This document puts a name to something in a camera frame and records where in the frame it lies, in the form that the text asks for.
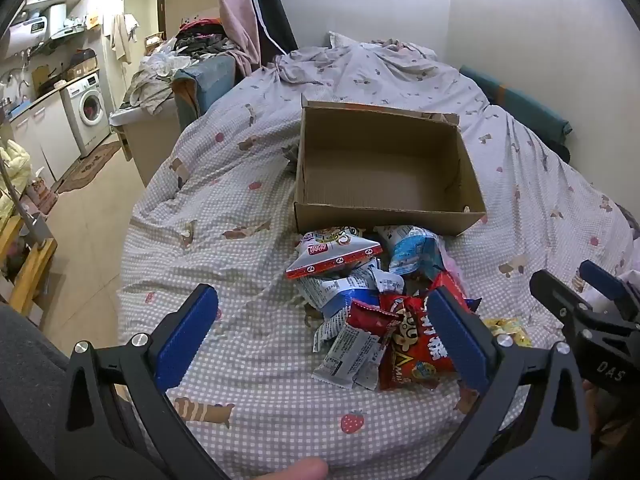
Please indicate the pink curtain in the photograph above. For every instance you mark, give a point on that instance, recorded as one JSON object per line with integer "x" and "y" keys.
{"x": 235, "y": 15}

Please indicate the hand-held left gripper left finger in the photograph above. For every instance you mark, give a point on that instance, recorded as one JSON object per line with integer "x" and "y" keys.
{"x": 187, "y": 335}

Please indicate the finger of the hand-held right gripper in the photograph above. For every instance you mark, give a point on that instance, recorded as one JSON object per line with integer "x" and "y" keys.
{"x": 607, "y": 282}
{"x": 555, "y": 292}

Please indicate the black cloth white stripe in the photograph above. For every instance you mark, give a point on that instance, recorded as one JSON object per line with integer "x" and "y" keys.
{"x": 272, "y": 15}

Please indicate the beige cabinet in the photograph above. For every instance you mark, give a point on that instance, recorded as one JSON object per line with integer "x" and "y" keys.
{"x": 150, "y": 145}

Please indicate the wooden chair frame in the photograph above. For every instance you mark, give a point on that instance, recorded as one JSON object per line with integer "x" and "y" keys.
{"x": 32, "y": 270}

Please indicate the hanging white towel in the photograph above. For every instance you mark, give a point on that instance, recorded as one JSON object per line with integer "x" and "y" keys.
{"x": 122, "y": 35}

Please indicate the yellow snack packet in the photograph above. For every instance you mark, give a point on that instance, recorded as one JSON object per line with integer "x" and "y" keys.
{"x": 507, "y": 330}

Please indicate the small red snack packet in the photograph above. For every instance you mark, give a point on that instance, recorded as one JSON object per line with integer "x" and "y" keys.
{"x": 367, "y": 317}

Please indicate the blue white puffed snack bag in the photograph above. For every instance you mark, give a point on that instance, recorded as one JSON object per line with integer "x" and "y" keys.
{"x": 415, "y": 250}

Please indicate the brown patterned rug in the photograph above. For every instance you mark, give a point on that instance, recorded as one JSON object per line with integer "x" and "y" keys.
{"x": 90, "y": 165}

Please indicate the white washing machine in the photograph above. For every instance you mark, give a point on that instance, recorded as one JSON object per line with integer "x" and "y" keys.
{"x": 87, "y": 110}

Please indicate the white water heater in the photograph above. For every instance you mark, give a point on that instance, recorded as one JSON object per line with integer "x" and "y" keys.
{"x": 30, "y": 32}

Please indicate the large red snack bag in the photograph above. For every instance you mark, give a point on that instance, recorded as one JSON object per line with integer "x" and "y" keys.
{"x": 415, "y": 355}

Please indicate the checked printed blanket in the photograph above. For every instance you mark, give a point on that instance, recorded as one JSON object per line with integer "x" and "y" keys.
{"x": 225, "y": 220}

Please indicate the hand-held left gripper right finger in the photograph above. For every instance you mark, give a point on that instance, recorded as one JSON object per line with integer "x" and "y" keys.
{"x": 457, "y": 340}

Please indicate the dark grey clothing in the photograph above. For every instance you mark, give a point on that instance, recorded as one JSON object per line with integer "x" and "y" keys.
{"x": 30, "y": 400}

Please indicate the pile of dark clothes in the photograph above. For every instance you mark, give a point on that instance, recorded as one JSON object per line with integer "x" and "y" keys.
{"x": 205, "y": 37}

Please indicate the yellow jacket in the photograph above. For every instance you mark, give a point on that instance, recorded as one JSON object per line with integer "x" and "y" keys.
{"x": 15, "y": 180}

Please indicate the person's left hand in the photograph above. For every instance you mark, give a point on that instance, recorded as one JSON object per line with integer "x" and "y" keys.
{"x": 297, "y": 470}

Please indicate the printed pillow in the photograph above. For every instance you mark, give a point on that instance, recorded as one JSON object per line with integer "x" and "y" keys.
{"x": 380, "y": 45}

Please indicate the brown cardboard box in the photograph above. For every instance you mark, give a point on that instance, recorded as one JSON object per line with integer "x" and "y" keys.
{"x": 380, "y": 170}

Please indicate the teal folded mat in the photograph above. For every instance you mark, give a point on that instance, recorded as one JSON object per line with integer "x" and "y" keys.
{"x": 520, "y": 105}

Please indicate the red white triangular snack packet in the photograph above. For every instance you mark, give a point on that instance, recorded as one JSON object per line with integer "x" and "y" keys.
{"x": 330, "y": 257}

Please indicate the white kitchen cabinet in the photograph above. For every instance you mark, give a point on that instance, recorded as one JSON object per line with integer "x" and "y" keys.
{"x": 45, "y": 135}

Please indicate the white grey snack packet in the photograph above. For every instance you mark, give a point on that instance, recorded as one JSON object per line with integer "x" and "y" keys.
{"x": 345, "y": 355}

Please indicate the pile of pale clothes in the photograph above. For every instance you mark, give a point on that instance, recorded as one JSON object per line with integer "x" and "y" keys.
{"x": 155, "y": 80}

